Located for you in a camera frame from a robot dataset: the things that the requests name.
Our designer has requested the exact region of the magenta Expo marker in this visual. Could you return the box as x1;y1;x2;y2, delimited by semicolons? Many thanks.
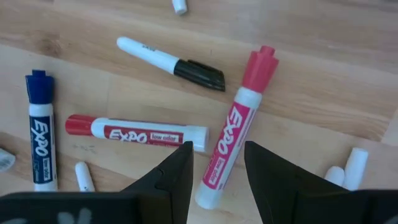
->
194;45;280;210

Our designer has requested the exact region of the thin orange white marker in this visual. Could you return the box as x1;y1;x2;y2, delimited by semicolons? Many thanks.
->
323;165;346;188

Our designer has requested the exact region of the thin red white marker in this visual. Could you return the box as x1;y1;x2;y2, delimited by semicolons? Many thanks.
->
343;147;369;192

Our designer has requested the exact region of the red Expo marker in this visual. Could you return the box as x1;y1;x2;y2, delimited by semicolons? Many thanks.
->
64;113;210;154

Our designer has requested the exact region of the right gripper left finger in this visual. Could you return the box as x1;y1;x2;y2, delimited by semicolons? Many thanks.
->
122;141;195;224

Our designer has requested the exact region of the long thin navy marker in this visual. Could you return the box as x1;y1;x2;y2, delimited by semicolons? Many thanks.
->
171;0;188;16

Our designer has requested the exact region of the navy blue Expo marker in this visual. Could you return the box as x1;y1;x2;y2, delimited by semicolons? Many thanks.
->
25;69;59;192

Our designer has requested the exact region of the thin black-capped white marker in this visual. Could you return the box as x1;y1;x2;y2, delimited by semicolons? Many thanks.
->
116;36;226;93

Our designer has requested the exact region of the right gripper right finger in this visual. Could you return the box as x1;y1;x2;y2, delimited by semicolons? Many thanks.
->
244;141;348;224

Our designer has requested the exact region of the thin yellow white marker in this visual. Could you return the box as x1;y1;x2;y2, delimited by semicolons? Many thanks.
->
74;161;96;192

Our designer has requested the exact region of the dark green Expo marker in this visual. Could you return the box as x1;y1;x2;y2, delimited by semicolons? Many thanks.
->
0;147;17;174

